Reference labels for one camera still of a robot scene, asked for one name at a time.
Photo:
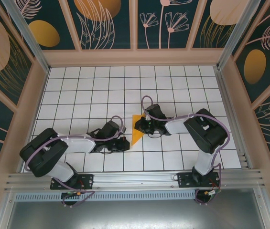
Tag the grey metal sheet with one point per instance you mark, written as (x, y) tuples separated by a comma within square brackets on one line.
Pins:
[(134, 217)]

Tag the orange paper sheet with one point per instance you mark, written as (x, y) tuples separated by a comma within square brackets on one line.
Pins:
[(136, 138)]

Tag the aluminium mounting rail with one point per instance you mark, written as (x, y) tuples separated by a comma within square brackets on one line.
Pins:
[(134, 181)]

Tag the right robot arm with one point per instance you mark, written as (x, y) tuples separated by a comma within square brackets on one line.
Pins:
[(175, 124)]

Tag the small controller board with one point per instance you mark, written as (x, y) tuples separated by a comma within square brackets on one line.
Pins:
[(73, 194), (212, 192)]

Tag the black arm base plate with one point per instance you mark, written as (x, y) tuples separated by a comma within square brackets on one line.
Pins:
[(185, 181), (87, 181)]

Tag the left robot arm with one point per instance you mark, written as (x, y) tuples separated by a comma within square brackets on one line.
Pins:
[(77, 145)]

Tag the aluminium corner post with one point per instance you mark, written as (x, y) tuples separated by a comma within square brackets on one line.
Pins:
[(29, 40), (235, 33)]

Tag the aluminium side rail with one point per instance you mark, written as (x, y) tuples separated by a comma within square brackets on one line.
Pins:
[(223, 90)]

